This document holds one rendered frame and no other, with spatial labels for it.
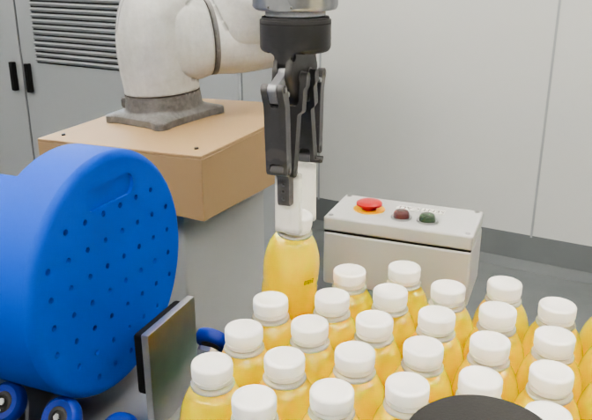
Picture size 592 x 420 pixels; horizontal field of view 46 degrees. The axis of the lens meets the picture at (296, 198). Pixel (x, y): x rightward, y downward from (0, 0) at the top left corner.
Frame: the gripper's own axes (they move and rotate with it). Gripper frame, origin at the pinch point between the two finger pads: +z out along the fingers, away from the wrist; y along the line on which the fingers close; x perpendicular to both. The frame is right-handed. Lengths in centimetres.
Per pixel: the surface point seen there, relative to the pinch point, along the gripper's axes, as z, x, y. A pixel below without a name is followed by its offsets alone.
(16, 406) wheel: 20.8, -25.1, 20.4
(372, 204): 6.3, 4.0, -18.1
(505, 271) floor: 116, 8, -249
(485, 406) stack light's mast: -8, 26, 44
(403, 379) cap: 9.8, 16.8, 16.2
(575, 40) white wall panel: 8, 27, -260
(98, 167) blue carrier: -4.8, -18.1, 11.2
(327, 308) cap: 10.3, 5.7, 5.3
